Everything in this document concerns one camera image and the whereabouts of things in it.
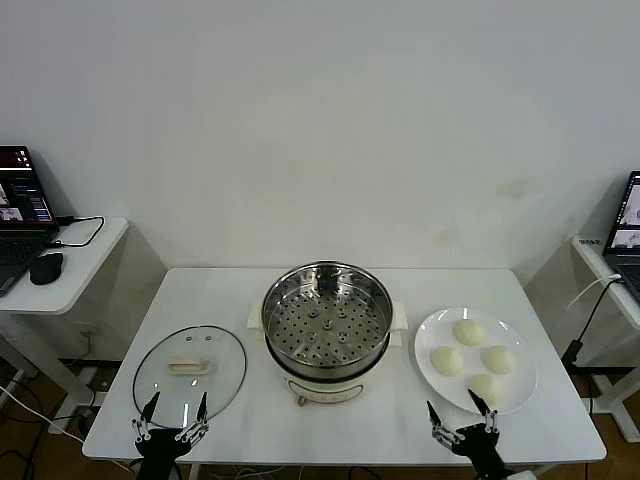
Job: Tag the white floor power strip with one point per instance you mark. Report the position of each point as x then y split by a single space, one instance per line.
67 424

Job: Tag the grey laptop with bright windows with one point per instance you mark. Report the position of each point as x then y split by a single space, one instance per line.
625 235

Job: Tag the white steamed baozi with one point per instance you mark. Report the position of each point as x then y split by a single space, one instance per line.
470 332
447 361
492 387
498 359

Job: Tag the small printed table sticker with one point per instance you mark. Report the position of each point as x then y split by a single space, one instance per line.
590 242

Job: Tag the round white plate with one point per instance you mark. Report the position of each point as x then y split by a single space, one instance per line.
440 330

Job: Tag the round glass pot lid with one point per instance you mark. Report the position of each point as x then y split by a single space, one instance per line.
190 365

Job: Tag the black laptop with dark screen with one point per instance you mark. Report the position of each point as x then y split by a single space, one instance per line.
20 210

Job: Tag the white side table with sticker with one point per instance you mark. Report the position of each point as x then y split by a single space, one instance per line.
587 256

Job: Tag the black computer mouse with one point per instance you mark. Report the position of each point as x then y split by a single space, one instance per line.
46 268

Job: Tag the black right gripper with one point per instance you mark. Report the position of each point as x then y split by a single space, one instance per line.
480 445

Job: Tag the white wall socket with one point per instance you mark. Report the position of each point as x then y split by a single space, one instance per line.
89 332

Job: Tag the perforated steel steamer basket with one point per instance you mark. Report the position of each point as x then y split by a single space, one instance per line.
370 345

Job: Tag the white rounded side table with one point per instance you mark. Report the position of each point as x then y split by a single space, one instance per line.
75 280

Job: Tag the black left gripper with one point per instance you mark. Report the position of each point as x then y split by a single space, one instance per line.
157 447

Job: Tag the black table foot bar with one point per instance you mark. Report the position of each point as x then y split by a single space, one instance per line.
600 371
90 364

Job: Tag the cream electric cooker pot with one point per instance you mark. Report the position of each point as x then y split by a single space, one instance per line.
325 392

